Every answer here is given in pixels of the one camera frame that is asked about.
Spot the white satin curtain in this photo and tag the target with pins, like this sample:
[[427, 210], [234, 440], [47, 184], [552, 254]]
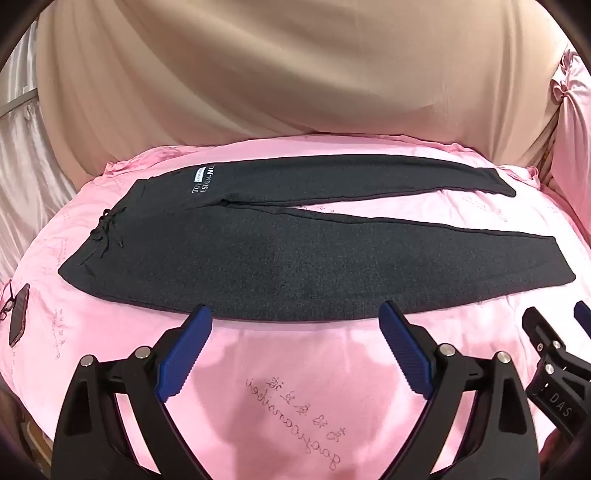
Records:
[[27, 161]]

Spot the red framed glasses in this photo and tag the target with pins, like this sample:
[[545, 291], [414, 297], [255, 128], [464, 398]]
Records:
[[3, 310]]

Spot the pink bed sheet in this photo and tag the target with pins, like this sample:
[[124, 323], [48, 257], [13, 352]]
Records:
[[286, 369]]

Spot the beige cloth backdrop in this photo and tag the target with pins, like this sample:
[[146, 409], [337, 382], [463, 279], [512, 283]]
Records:
[[277, 69]]

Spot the pink ruffled pillow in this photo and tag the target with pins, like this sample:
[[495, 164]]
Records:
[[572, 115]]

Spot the dark grey pants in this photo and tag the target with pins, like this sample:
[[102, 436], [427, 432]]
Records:
[[323, 258]]

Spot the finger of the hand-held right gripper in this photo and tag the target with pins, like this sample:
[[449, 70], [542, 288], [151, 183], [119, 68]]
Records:
[[584, 318], [542, 334]]

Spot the dark red phone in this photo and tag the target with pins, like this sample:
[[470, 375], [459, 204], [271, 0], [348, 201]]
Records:
[[19, 314]]

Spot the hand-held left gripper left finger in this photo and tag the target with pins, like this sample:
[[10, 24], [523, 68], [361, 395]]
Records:
[[180, 360]]

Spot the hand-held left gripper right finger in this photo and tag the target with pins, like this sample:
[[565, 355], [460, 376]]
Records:
[[406, 355]]

